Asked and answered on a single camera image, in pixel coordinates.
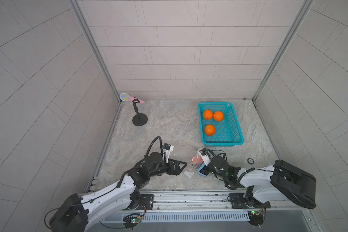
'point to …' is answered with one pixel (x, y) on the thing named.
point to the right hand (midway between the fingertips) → (195, 162)
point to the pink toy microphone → (125, 97)
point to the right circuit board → (255, 217)
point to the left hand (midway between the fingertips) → (183, 164)
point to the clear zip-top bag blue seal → (190, 156)
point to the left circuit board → (132, 220)
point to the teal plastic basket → (227, 132)
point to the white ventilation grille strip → (117, 217)
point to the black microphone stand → (139, 119)
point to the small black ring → (248, 161)
